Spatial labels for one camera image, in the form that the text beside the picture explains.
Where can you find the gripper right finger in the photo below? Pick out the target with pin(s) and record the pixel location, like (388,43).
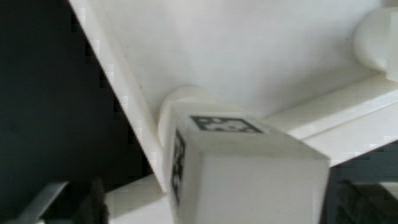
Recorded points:
(369,203)

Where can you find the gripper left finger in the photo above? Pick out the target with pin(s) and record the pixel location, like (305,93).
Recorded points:
(68,204)

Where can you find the white table leg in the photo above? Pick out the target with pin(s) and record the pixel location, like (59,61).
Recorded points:
(246,175)
(376,42)

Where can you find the white square tabletop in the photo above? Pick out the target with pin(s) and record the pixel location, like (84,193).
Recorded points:
(264,50)

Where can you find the white U-shaped obstacle fence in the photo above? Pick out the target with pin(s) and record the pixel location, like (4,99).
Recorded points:
(134,206)

